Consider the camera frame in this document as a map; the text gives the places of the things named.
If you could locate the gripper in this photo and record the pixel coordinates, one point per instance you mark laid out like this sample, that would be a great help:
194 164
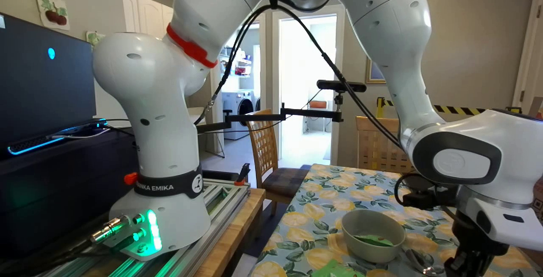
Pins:
471 247

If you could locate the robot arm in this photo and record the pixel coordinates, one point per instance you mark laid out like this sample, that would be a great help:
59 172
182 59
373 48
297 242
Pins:
161 99

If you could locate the metal spoon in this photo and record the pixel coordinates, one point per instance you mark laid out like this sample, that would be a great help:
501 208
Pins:
418 260

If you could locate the grey-green bowl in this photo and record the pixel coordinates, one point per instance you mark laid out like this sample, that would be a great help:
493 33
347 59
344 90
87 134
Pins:
360 251

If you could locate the yellow black striped bar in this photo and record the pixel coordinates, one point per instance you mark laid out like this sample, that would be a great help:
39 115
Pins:
458 110

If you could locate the wooden lattice chair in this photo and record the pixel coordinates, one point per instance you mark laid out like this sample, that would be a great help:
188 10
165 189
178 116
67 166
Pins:
375 145
263 145

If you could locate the lemon print tablecloth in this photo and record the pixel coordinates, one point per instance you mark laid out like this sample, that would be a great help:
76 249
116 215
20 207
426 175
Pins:
314 222

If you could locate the white door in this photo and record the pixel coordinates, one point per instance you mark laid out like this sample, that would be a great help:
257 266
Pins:
530 56

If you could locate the orange black clamp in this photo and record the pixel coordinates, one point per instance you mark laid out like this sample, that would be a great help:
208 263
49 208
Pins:
242 174

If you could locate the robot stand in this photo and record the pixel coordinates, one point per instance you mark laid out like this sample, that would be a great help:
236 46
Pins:
229 230

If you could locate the white washing machine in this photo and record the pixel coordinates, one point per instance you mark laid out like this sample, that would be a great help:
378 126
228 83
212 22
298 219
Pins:
237 111

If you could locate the laundry room shelf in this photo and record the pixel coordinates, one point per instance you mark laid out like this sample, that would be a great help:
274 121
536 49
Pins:
242 62

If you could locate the black equipment box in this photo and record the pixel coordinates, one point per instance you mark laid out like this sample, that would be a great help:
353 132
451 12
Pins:
55 192

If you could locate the black laptop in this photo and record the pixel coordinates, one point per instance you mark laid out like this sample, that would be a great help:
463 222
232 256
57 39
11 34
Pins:
42 90

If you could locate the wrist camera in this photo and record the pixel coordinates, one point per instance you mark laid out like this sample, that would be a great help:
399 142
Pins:
424 196

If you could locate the framed wall picture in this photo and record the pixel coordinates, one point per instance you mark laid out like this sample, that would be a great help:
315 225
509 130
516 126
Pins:
373 74

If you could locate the camera on mount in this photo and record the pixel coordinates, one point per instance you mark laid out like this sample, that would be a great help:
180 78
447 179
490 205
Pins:
339 86

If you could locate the white wall cabinets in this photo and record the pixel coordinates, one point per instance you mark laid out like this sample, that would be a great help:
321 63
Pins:
146 14

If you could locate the small fruit wall plaque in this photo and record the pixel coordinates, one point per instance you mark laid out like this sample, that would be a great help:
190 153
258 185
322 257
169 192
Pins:
94 38

